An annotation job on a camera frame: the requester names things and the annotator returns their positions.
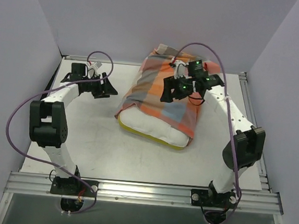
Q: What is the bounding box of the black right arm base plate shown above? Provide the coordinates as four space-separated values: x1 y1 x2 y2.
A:
190 188 237 209

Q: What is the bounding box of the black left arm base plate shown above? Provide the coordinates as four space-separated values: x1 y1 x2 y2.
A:
50 177 99 198

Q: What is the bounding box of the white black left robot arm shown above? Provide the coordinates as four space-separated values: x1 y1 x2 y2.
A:
29 63 118 195

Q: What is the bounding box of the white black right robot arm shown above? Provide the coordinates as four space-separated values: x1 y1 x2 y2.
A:
160 58 266 206

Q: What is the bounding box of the aluminium frame rail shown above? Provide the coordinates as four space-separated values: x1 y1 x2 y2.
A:
4 172 283 215
63 55 247 77

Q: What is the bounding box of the aluminium back frame rail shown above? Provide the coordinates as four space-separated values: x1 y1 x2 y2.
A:
63 55 247 77

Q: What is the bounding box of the aluminium front frame rail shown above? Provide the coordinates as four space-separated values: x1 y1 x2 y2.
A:
4 172 283 215

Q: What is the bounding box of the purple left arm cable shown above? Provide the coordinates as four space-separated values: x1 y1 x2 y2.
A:
0 43 116 216

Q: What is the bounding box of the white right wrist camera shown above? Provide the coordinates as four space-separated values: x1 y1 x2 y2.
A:
169 60 188 79

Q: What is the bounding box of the checkered pastel pillowcase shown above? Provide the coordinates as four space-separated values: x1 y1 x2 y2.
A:
114 40 223 142

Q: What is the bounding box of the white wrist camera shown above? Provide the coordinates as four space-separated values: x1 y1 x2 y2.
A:
87 61 102 78
169 60 188 79

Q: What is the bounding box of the cream quilted pillow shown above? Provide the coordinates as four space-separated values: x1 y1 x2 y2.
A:
117 106 189 150

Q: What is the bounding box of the aluminium right side rail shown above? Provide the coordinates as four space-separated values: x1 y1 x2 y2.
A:
228 72 283 194

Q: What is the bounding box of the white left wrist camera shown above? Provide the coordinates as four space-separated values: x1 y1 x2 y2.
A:
87 61 102 78

